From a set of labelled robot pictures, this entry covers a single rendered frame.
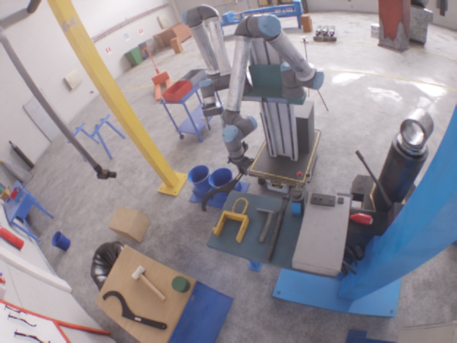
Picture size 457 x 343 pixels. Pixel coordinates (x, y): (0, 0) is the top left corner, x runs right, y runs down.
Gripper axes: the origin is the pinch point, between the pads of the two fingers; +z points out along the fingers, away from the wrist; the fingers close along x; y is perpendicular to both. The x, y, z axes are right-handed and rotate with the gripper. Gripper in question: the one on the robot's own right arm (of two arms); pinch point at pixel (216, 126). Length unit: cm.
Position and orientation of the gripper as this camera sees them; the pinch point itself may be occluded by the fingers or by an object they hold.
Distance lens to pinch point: 154.2
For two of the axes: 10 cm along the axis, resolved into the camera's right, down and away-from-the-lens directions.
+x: -8.7, 0.0, 4.9
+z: 2.2, 8.9, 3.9
